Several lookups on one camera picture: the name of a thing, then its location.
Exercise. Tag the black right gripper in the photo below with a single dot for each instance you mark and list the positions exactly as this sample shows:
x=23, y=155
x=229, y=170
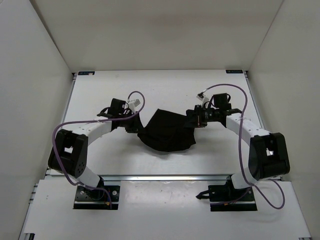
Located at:
x=196, y=121

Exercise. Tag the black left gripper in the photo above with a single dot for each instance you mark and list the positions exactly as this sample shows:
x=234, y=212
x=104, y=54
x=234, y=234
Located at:
x=135, y=127

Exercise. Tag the black skirt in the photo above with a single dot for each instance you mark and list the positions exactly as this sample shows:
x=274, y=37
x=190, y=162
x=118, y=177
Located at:
x=166, y=132

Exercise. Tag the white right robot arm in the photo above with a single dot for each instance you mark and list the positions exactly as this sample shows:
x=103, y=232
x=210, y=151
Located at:
x=268, y=155

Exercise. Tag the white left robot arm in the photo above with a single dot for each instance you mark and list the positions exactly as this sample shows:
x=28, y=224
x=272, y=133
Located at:
x=69, y=155

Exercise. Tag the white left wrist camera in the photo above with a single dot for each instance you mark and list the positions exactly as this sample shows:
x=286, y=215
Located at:
x=132, y=105

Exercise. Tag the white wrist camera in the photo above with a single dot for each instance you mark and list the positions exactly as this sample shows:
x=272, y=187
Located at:
x=203, y=98
x=132, y=105

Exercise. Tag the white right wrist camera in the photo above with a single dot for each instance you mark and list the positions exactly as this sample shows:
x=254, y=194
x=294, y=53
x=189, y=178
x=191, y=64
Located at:
x=203, y=98

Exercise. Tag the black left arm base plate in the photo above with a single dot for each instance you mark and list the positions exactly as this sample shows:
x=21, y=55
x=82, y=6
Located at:
x=86, y=199

